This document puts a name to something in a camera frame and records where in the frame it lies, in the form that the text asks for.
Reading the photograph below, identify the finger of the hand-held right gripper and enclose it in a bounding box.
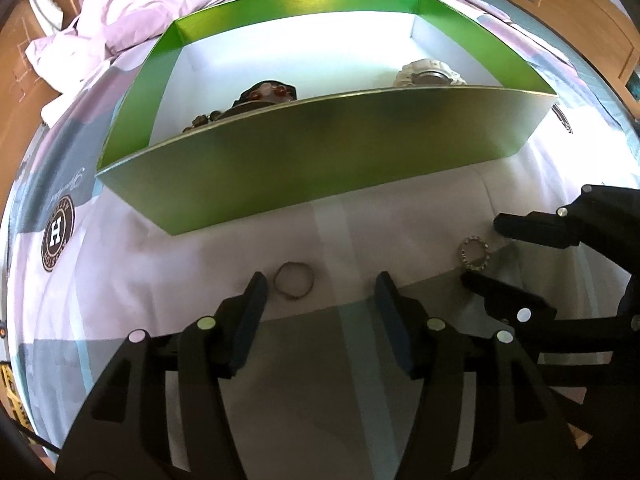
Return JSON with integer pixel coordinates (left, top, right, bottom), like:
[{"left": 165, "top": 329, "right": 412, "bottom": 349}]
[
  {"left": 494, "top": 185, "right": 640, "bottom": 252},
  {"left": 462, "top": 270, "right": 626, "bottom": 367}
]

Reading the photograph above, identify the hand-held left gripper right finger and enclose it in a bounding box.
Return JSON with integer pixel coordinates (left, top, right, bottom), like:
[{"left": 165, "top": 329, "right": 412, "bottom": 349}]
[{"left": 375, "top": 271, "right": 588, "bottom": 480}]

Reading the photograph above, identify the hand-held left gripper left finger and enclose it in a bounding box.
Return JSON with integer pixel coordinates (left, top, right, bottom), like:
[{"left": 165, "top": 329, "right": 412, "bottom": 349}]
[{"left": 55, "top": 271, "right": 269, "bottom": 480}]

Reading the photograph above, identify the thin metal ring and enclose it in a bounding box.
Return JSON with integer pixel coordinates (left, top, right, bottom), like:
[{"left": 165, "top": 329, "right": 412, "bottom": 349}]
[{"left": 273, "top": 261, "right": 316, "bottom": 302}]

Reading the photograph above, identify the silver beaded ring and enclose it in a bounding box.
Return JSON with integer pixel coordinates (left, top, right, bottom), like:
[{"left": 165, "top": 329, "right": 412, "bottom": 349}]
[{"left": 458, "top": 236, "right": 491, "bottom": 272}]

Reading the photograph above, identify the green cardboard box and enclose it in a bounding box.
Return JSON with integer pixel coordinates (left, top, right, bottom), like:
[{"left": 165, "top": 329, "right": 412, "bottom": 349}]
[{"left": 95, "top": 0, "right": 559, "bottom": 237}]

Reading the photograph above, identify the white beaded bracelet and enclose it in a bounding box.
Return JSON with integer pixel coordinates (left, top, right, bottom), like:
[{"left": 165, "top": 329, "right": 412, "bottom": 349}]
[{"left": 392, "top": 58, "right": 468, "bottom": 88}]

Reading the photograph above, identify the black bracelet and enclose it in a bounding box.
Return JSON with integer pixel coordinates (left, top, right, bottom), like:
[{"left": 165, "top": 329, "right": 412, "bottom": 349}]
[{"left": 220, "top": 87, "right": 281, "bottom": 121}]

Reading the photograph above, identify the amber beaded bracelet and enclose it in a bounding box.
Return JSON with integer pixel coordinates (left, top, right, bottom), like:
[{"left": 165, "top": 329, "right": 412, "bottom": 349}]
[{"left": 247, "top": 81, "right": 299, "bottom": 103}]

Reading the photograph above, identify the plaid printed bedsheet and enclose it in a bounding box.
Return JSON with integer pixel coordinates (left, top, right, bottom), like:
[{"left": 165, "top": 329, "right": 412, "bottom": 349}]
[{"left": 2, "top": 0, "right": 640, "bottom": 480}]

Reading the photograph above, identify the pink quilt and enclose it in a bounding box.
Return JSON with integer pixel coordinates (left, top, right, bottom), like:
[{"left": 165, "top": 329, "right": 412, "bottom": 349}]
[{"left": 25, "top": 0, "right": 244, "bottom": 93}]

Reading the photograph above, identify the wooden bed frame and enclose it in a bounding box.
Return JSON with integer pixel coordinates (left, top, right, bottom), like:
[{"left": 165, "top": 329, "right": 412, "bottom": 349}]
[{"left": 0, "top": 0, "right": 640, "bottom": 116}]

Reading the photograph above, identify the black cable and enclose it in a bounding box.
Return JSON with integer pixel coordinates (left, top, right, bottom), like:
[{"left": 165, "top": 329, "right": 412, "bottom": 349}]
[{"left": 7, "top": 405, "right": 62, "bottom": 457}]

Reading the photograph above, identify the yellow strap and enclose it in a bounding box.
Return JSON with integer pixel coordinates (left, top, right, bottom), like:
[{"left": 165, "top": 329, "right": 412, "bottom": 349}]
[{"left": 0, "top": 360, "right": 27, "bottom": 433}]

